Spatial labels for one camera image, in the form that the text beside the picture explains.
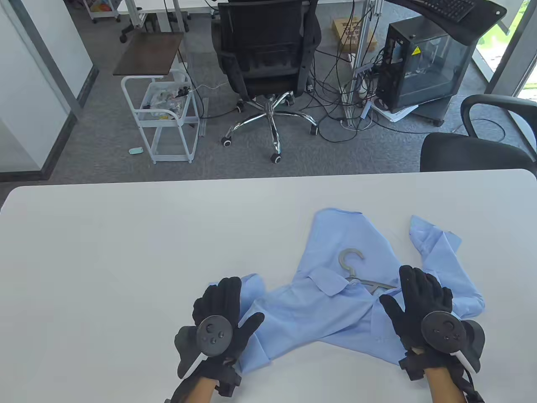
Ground person's right hand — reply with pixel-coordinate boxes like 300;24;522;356
379;265;454;371

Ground person's left hand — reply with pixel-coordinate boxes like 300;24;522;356
192;276;266;379

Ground gray hanger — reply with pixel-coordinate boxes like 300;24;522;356
338;249;398;296

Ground light blue long-sleeve shirt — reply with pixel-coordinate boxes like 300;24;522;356
233;208;487;374

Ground person's left forearm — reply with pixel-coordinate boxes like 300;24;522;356
174;376;219;403

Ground person's right forearm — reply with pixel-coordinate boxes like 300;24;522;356
426;365;468;403

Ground black tracking controller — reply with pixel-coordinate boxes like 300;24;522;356
174;315;233;379
421;311;486;375

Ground black armchair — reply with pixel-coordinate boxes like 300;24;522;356
420;94;537;173

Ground white papers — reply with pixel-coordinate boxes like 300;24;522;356
371;101;420;123

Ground white utility cart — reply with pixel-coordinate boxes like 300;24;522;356
121;69;201;164

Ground black computer trolley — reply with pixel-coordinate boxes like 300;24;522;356
413;99;451;126

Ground clear bags of parts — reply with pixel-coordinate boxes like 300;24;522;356
141;82;189;120

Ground black computer tower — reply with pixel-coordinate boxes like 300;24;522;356
375;17;479;114

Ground brown wooden side table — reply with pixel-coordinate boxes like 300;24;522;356
112;31;185;77

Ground black mesh office chair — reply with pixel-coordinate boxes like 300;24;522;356
211;0;323;164

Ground cardboard box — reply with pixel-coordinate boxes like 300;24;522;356
331;17;378;53

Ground black desk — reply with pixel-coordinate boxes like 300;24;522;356
384;0;507;44

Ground black keyboard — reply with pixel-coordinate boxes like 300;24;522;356
413;0;477;22

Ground white desk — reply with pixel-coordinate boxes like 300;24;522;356
117;0;229;32

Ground white storage trolley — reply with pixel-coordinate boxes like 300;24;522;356
83;0;121;24

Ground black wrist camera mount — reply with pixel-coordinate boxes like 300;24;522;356
399;351;426;382
216;363;242;397

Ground tangle of black cables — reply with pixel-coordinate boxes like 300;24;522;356
310;0;506;143

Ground aluminium frame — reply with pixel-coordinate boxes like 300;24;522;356
341;0;384;126

